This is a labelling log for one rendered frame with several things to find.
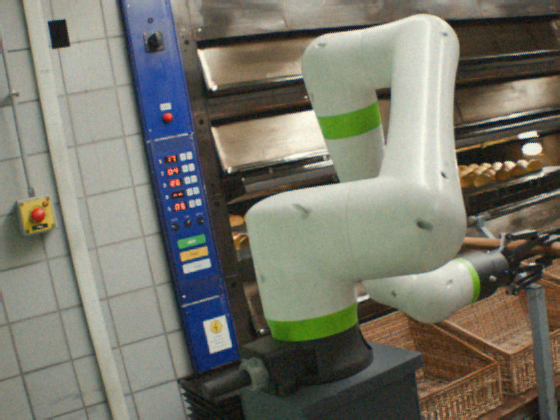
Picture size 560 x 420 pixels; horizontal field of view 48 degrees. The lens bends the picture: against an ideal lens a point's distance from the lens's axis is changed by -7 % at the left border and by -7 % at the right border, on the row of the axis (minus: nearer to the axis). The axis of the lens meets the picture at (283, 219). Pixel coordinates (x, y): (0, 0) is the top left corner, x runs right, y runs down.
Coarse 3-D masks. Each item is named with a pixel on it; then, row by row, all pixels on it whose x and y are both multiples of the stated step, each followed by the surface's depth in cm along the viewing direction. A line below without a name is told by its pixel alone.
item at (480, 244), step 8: (464, 240) 160; (472, 240) 158; (480, 240) 155; (488, 240) 153; (496, 240) 151; (520, 240) 144; (464, 248) 161; (472, 248) 158; (480, 248) 155; (488, 248) 153; (496, 248) 150; (512, 248) 145; (536, 248) 139; (544, 248) 137; (552, 248) 135
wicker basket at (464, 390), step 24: (384, 336) 234; (408, 336) 238; (432, 336) 228; (456, 360) 219; (480, 360) 207; (432, 384) 230; (456, 384) 193; (480, 384) 198; (432, 408) 189; (456, 408) 206; (480, 408) 198
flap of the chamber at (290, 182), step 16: (528, 128) 256; (544, 128) 261; (464, 144) 239; (480, 144) 255; (288, 176) 205; (304, 176) 208; (320, 176) 210; (240, 192) 202; (256, 192) 204; (272, 192) 219
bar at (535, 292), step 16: (512, 208) 220; (480, 224) 212; (528, 288) 197; (528, 304) 198; (544, 304) 196; (544, 320) 196; (544, 336) 197; (544, 352) 197; (544, 368) 197; (544, 384) 198; (544, 400) 199; (544, 416) 201
